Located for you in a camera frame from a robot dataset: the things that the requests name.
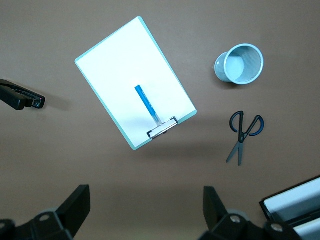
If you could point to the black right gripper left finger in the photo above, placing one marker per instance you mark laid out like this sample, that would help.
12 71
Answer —
75 210

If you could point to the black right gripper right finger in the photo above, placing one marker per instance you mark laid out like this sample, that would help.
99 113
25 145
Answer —
217 220

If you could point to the blue marker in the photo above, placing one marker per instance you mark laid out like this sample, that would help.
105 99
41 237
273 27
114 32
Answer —
145 98

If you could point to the black stapler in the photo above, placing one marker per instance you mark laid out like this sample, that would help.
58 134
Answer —
17 100

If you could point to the light blue mesh pen cup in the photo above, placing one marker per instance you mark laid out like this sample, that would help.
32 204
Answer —
240 72

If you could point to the mint green clipboard white paper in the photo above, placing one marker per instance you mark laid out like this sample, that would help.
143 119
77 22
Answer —
125 62

